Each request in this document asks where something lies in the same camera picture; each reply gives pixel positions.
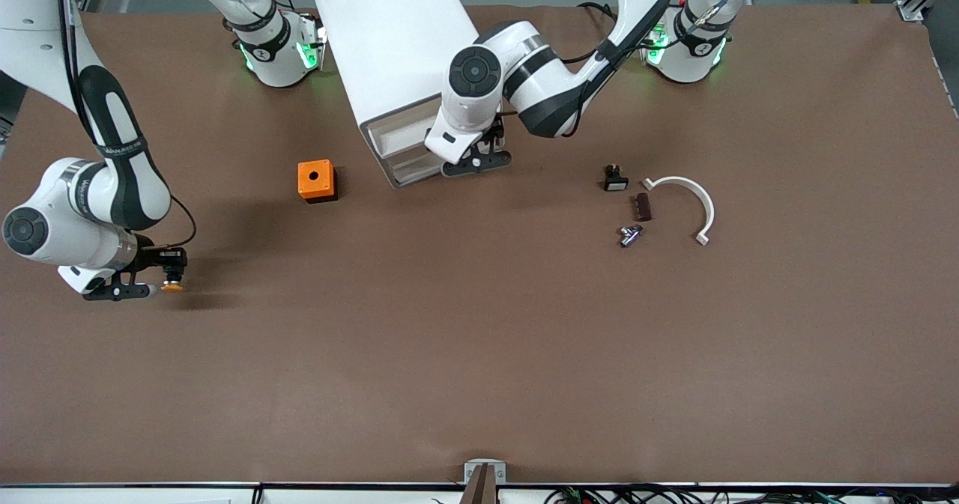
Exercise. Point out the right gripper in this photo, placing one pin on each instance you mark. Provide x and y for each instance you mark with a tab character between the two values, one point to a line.
155	257

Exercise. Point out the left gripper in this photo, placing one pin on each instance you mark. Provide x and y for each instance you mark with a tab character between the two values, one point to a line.
494	136

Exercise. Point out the yellow mushroom push button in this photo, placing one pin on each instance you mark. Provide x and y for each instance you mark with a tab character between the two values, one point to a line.
174	278

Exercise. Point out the white plastic drawer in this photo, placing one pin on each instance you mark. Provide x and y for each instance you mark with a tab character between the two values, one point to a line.
416	178
412	165
401	133

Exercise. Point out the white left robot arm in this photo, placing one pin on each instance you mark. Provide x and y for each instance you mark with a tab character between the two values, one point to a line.
539	84

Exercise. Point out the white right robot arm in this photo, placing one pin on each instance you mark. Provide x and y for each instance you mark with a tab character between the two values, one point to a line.
52	55

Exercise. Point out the white drawer cabinet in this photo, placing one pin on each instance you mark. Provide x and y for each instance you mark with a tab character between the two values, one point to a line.
389	40

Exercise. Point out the chrome metal fitting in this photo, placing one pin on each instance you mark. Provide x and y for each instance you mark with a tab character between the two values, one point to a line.
629	236

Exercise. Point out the dark brown terminal block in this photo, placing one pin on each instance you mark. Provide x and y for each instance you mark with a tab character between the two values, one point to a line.
643	207

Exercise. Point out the white semicircular plastic clamp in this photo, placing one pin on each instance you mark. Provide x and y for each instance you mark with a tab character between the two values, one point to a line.
709	212

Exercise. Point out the black switch with white cap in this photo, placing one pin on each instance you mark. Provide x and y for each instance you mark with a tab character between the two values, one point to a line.
616	183

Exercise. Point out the orange button enclosure box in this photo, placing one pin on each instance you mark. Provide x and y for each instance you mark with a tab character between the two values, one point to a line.
306	187

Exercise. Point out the grey metal bracket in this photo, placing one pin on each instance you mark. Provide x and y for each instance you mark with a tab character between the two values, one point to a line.
485	481

